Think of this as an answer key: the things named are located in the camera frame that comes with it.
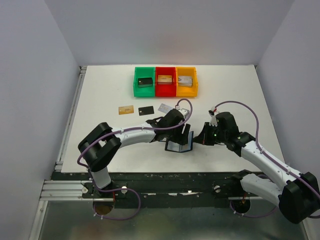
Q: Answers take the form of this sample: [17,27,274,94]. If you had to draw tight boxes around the orange plastic bin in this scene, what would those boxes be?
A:
[176,66,198,98]

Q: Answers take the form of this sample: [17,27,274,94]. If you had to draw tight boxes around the black leather card holder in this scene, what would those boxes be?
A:
[164,131,194,153]

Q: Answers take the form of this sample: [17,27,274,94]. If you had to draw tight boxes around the aluminium frame rail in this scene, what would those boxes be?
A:
[28,65,88,240]

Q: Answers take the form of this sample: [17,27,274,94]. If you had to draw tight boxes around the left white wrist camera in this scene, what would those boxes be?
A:
[175,107,190,120]

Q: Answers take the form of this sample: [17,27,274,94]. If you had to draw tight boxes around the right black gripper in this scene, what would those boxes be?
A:
[194,121,228,146]

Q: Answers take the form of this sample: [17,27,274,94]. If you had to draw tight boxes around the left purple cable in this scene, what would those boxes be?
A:
[76,99,193,221]

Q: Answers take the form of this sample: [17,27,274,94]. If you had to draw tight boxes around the gold card in red bin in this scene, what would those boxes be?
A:
[157,75,173,85]

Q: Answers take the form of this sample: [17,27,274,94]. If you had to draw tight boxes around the black card in green bin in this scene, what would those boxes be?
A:
[137,77,154,88]

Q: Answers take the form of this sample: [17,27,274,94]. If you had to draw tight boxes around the purple cable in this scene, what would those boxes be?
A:
[208,100,320,218]
[76,99,193,221]

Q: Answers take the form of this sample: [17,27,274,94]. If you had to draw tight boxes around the green plastic bin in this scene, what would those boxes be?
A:
[133,66,156,98]

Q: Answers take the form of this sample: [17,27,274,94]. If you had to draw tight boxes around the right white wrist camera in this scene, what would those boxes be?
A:
[208,107,220,127]

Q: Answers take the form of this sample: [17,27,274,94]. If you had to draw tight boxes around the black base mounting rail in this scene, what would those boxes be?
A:
[43,172,258,212]

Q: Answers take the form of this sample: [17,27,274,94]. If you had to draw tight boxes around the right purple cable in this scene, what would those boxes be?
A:
[208,100,320,218]

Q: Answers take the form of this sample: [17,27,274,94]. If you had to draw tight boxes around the silver credit card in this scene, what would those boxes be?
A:
[158,103,173,114]

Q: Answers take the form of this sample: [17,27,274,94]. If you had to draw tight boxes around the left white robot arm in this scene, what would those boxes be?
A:
[77,108,191,198]

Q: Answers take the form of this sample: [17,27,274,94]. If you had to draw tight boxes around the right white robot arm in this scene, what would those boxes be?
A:
[193,112,320,224]

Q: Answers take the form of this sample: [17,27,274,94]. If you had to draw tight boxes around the silver card in orange bin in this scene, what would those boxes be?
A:
[178,75,193,88]

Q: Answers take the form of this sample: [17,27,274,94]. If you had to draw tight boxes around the red plastic bin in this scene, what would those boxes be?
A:
[155,66,177,98]

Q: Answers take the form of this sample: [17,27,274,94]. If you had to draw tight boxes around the black credit card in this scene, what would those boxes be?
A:
[138,106,155,116]

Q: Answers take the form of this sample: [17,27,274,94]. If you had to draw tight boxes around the gold VIP card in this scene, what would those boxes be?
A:
[118,105,135,115]

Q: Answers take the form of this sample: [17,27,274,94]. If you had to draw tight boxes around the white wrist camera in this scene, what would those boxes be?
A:
[208,107,220,127]
[175,107,190,120]

